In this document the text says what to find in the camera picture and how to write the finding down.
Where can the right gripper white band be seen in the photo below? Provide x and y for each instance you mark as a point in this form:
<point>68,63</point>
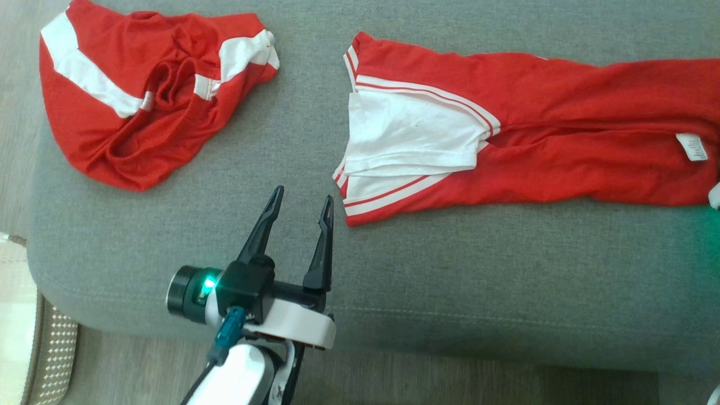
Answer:
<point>715,196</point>

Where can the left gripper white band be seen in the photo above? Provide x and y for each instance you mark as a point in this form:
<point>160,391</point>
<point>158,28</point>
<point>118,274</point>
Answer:
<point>298,326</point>

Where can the red white basketball jersey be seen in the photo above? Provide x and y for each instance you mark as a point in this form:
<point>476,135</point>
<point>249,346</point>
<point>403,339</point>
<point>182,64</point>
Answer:
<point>562,112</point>

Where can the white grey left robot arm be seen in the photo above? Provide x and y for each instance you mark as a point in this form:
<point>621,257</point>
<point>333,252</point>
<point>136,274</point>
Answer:
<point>242,377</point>

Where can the grey fabric sofa cushion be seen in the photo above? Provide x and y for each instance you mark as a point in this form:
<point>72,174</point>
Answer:
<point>450,281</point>

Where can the red white basketball shorts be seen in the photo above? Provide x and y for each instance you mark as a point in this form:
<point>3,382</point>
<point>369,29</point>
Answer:
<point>112,50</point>

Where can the beige patterned rug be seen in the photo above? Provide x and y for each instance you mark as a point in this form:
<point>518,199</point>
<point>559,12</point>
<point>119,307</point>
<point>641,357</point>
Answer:
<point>34,337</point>

